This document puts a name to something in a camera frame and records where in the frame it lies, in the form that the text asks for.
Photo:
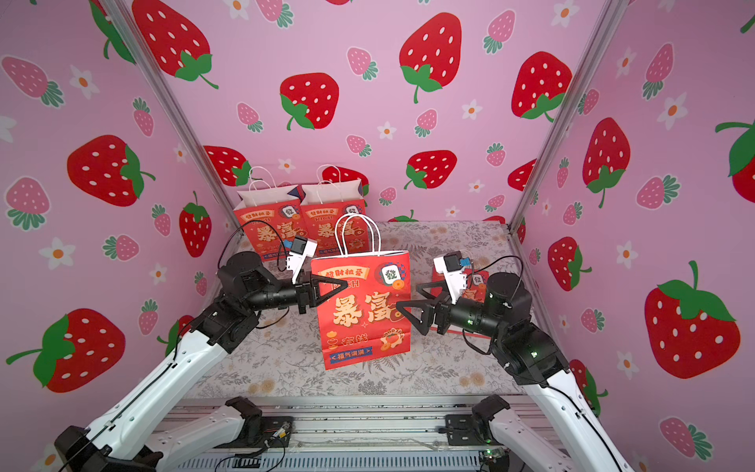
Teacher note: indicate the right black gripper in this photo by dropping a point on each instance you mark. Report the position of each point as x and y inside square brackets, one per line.
[440, 316]

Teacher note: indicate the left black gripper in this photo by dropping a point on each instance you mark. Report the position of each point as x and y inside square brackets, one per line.
[307, 295]

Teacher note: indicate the red paper bag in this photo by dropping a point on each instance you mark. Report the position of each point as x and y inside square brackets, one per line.
[475, 290]
[362, 324]
[270, 214]
[338, 191]

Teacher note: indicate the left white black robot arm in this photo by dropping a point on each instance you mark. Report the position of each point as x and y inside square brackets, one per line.
[125, 438]

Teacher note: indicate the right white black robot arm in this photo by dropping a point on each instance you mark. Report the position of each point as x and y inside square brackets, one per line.
[534, 361]

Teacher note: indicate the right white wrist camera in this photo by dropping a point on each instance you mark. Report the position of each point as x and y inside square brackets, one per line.
[452, 267]

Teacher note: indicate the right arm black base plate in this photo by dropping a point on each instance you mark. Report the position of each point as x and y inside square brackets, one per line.
[472, 429]

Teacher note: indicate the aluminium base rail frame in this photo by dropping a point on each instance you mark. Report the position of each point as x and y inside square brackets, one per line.
[374, 433]

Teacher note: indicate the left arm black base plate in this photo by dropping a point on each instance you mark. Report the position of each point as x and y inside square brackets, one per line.
[257, 431]

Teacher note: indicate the right aluminium frame post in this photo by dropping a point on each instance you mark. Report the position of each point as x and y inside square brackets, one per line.
[606, 26]

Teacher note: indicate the aluminium frame post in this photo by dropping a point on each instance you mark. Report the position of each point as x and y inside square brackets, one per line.
[606, 26]
[169, 48]

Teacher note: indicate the left aluminium frame post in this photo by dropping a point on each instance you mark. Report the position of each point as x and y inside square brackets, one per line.
[169, 48]

